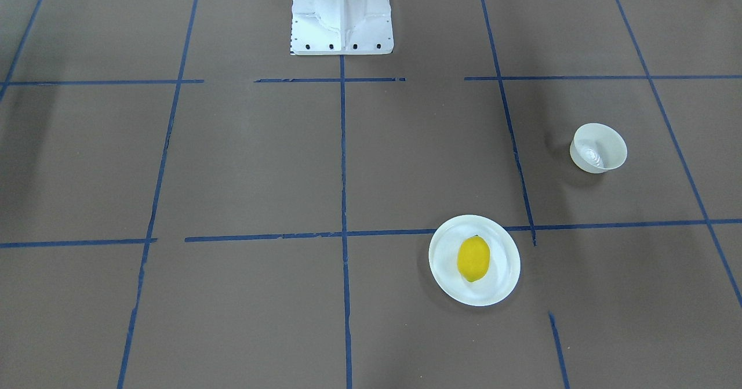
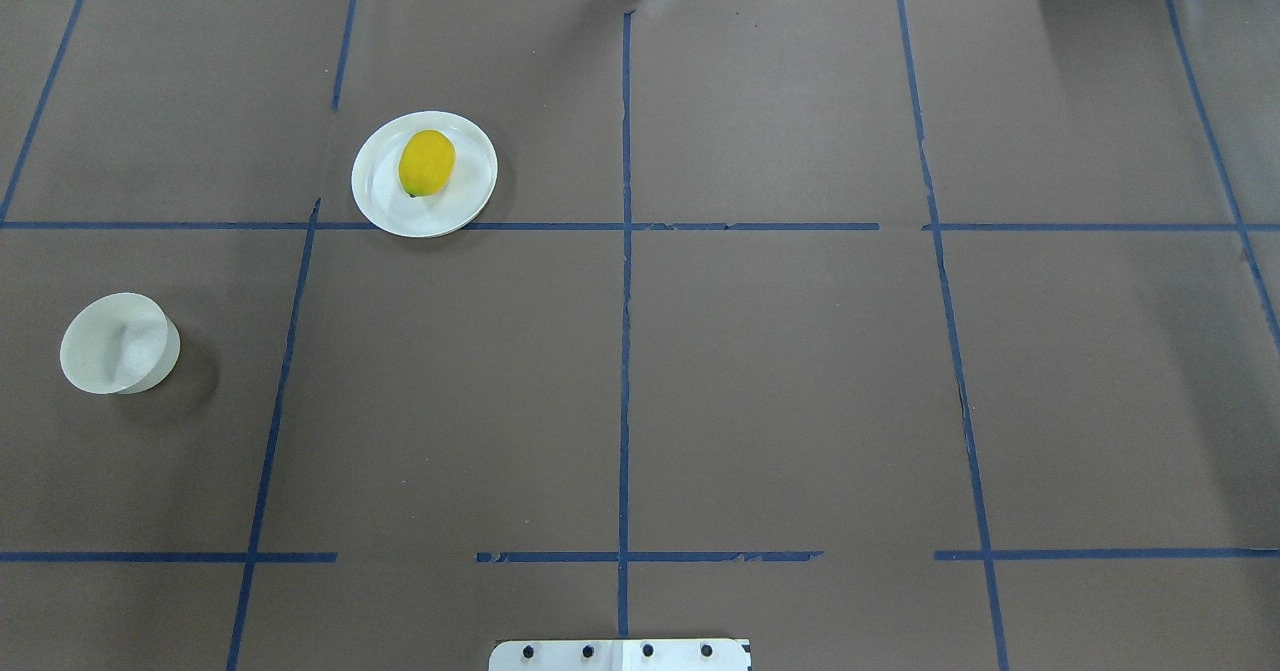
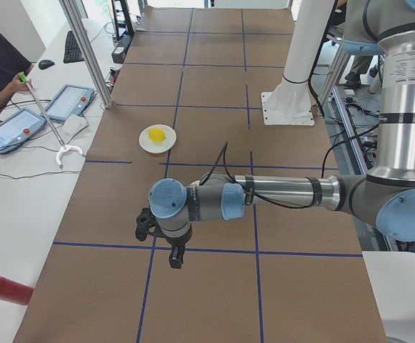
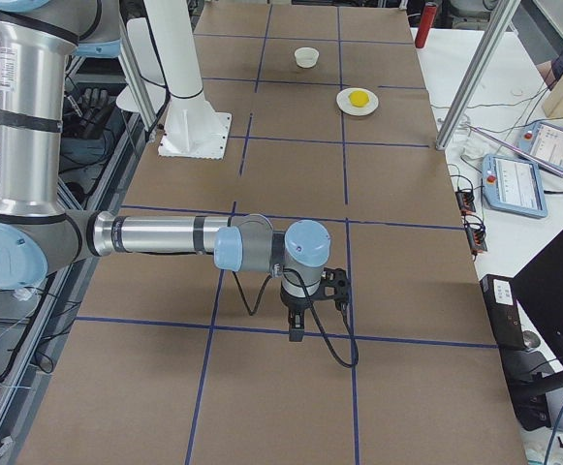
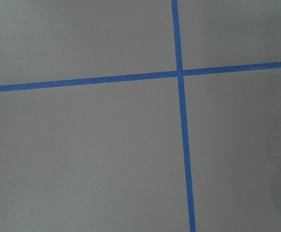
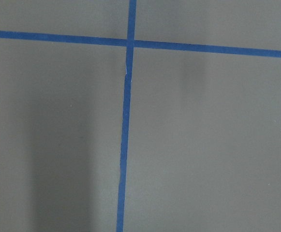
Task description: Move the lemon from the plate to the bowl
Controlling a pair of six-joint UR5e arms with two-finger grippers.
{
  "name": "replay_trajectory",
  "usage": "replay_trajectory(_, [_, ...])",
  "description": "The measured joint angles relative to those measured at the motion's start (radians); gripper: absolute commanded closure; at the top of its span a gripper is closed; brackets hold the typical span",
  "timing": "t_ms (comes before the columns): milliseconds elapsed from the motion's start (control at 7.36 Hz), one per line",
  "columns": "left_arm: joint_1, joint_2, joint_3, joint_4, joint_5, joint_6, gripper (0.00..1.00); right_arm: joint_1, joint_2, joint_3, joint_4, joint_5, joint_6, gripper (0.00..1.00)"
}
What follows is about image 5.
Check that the blue tape line lengthwise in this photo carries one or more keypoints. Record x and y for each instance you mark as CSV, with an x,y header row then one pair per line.
x,y
183,116

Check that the blue tape line crosswise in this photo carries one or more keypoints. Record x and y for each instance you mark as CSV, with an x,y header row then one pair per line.
x,y
139,76

